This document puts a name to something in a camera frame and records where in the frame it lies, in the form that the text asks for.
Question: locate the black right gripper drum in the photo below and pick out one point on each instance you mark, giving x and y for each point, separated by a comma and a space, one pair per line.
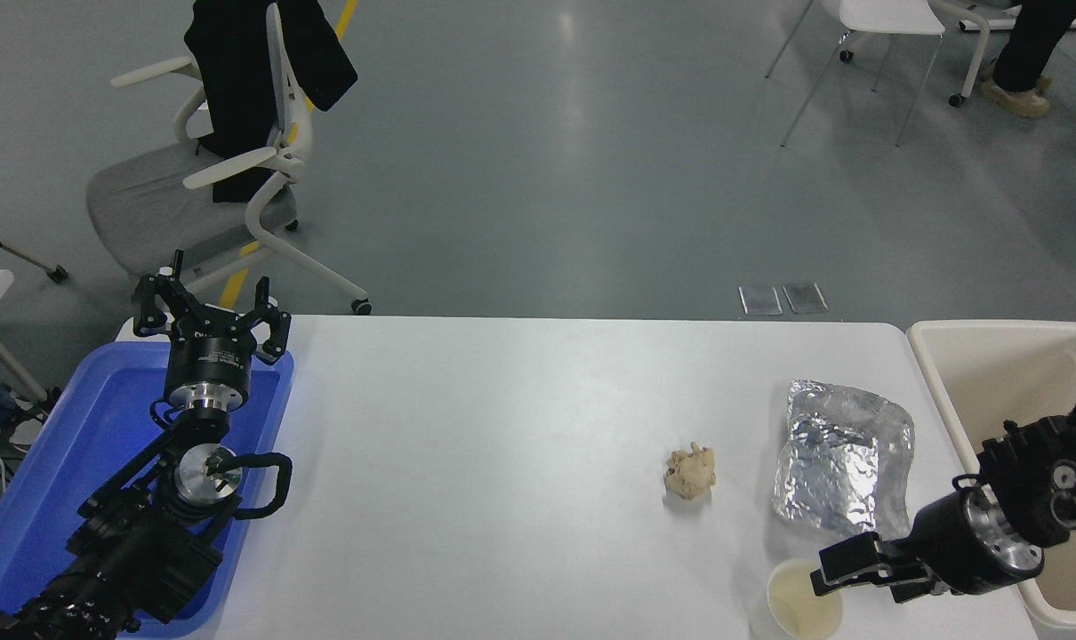
947, 547

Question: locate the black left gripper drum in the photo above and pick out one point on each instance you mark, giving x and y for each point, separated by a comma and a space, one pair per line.
209, 351

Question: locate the white paper cup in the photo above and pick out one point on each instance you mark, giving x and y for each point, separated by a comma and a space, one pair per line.
796, 609

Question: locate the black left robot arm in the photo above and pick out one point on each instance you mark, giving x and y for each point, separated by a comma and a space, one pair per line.
138, 542

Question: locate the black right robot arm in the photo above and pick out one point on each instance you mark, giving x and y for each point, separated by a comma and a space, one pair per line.
1045, 480

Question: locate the grey white office chair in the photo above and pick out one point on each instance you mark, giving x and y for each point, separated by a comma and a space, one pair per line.
156, 204

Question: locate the blue plastic tray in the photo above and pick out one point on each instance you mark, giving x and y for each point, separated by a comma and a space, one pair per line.
58, 427

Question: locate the large pale plastic bin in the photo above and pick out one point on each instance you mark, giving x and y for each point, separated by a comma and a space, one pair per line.
956, 373

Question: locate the crumpled tan paper ball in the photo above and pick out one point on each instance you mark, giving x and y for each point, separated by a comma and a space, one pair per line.
691, 471

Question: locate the black jacket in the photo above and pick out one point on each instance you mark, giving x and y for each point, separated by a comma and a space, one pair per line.
236, 80

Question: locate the silver floor plate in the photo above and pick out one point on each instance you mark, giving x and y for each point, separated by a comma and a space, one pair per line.
805, 298
760, 300

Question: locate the white chair base with caster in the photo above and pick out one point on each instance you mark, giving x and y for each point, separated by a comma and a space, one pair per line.
972, 62

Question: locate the white chair with metal legs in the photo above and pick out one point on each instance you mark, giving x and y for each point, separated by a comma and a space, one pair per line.
885, 16

